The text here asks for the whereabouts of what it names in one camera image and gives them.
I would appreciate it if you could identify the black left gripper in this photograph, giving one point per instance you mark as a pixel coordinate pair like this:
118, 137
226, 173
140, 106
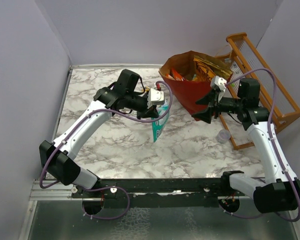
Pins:
148, 113

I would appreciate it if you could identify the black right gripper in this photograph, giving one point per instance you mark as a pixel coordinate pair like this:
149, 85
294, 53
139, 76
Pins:
208, 99

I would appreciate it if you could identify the teal Fox's mint candy bag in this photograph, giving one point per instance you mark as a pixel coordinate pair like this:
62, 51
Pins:
159, 125

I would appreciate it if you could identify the yellow Kettle honey dijon bag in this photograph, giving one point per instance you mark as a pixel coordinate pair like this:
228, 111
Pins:
202, 71

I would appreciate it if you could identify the orange Fox's fruits candy bag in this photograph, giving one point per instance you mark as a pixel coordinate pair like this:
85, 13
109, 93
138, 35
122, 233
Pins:
168, 76

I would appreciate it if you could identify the gold kettle chips bag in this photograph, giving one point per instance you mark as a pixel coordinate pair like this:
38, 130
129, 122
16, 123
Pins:
222, 68

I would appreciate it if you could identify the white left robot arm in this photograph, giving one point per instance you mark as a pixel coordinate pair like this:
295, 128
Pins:
57, 157

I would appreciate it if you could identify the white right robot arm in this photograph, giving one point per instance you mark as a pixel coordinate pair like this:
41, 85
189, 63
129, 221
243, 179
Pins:
280, 190

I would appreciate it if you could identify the red brown paper bag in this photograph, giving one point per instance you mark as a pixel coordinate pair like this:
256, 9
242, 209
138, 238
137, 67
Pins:
188, 92

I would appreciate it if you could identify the small purple lidded cup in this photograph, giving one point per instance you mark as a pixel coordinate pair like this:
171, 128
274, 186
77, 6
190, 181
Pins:
223, 136

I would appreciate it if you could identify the orange wooden rack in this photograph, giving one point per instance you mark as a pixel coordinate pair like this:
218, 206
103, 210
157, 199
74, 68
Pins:
245, 57

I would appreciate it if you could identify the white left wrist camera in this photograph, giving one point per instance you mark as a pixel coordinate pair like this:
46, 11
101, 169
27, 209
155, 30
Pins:
155, 97

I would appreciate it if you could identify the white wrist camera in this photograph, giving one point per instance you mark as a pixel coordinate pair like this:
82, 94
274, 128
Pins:
218, 83
155, 97

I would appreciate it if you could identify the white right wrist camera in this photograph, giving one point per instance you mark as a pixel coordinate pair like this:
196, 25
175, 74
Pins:
218, 83

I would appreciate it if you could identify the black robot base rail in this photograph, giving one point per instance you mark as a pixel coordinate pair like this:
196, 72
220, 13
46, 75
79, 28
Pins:
157, 193

